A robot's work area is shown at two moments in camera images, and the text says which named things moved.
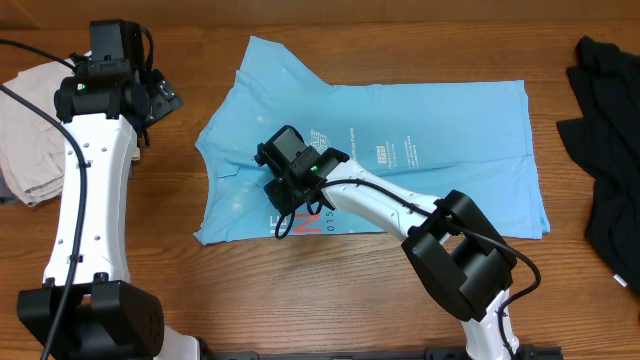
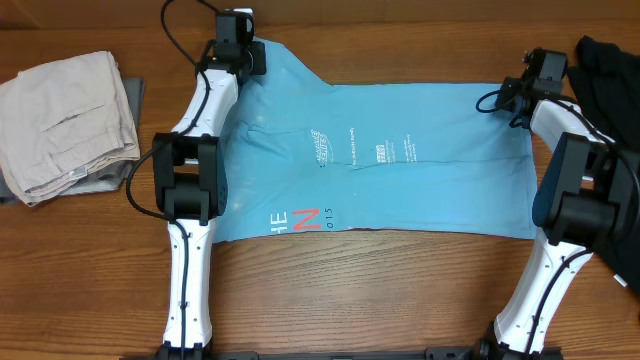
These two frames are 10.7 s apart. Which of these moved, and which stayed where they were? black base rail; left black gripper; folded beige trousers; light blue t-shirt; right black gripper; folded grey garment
Moved: left black gripper; right black gripper
Stayed: folded grey garment; black base rail; folded beige trousers; light blue t-shirt
